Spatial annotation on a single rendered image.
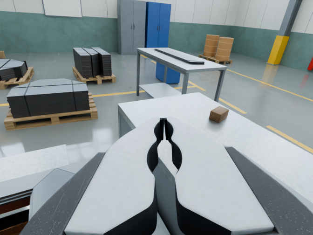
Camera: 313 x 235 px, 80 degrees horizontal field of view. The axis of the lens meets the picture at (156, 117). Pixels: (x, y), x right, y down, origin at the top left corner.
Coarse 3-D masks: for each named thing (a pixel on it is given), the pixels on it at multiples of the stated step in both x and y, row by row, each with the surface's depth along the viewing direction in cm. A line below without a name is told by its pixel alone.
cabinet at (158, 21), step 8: (152, 8) 734; (160, 8) 746; (168, 8) 759; (152, 16) 747; (160, 16) 760; (168, 16) 773; (152, 24) 761; (160, 24) 775; (168, 24) 788; (152, 32) 776; (160, 32) 790; (168, 32) 804; (152, 40) 791; (160, 40) 806
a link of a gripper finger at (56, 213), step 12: (96, 156) 9; (84, 168) 8; (96, 168) 8; (72, 180) 8; (84, 180) 8; (60, 192) 7; (72, 192) 7; (84, 192) 7; (48, 204) 7; (60, 204) 7; (72, 204) 7; (36, 216) 6; (48, 216) 6; (60, 216) 6; (24, 228) 6; (36, 228) 6; (48, 228) 6; (60, 228) 6
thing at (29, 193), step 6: (24, 192) 78; (30, 192) 78; (0, 198) 74; (6, 198) 75; (12, 198) 76; (18, 198) 77; (24, 198) 78; (30, 198) 77; (0, 204) 74; (6, 204) 75; (30, 204) 75; (30, 210) 72; (30, 216) 69
